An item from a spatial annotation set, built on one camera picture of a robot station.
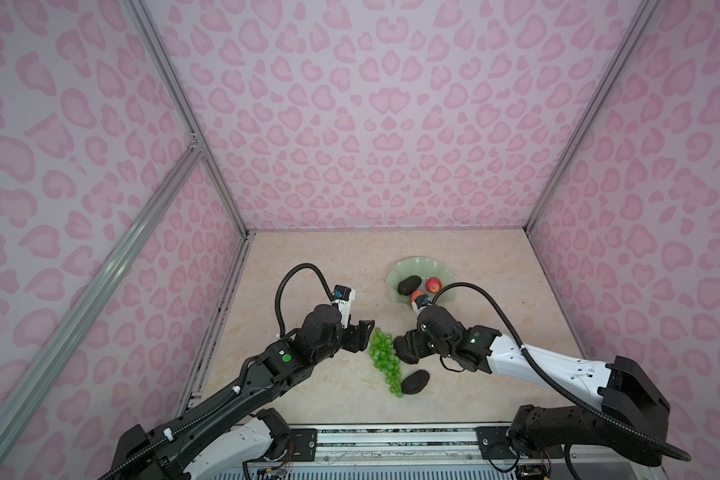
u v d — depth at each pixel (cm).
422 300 74
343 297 65
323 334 56
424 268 105
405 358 84
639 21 70
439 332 62
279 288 53
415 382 79
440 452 72
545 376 45
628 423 39
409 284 101
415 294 98
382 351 85
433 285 98
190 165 86
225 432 56
